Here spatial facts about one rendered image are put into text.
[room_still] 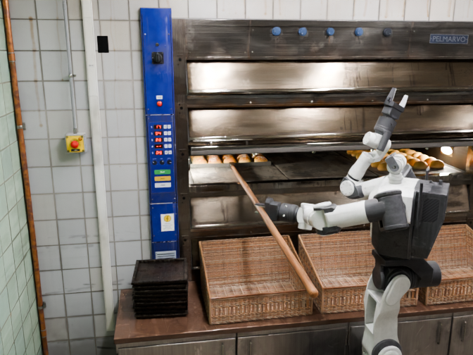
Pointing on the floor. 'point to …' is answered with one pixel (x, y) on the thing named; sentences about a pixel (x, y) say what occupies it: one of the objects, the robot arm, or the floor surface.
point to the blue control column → (158, 74)
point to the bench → (289, 332)
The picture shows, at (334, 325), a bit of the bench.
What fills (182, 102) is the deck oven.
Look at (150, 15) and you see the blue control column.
